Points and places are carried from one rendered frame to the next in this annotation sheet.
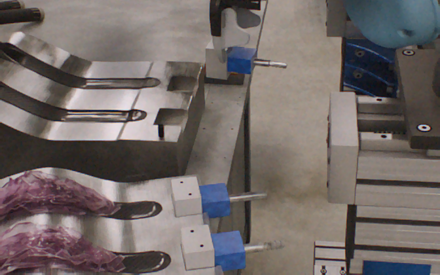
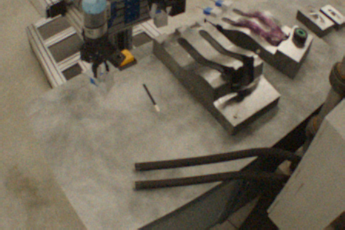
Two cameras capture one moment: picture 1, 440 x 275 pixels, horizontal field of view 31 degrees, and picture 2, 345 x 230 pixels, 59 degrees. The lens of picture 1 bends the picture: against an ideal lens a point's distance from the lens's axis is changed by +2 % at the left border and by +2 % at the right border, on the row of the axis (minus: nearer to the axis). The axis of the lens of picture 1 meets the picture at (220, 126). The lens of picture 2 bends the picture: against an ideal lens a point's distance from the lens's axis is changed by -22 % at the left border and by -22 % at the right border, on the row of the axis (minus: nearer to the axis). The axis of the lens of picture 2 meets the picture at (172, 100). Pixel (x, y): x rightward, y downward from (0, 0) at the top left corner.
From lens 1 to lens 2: 2.23 m
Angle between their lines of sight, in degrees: 90
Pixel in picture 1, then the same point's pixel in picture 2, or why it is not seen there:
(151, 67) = (171, 46)
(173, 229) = (225, 12)
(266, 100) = not seen: outside the picture
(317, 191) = (25, 185)
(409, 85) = not seen: outside the picture
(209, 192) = (209, 10)
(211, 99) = (146, 54)
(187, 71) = (163, 36)
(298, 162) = (11, 203)
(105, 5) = (93, 153)
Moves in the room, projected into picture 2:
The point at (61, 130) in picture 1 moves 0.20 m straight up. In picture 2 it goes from (226, 44) to (231, 8)
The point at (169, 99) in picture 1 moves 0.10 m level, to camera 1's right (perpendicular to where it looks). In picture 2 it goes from (185, 30) to (169, 20)
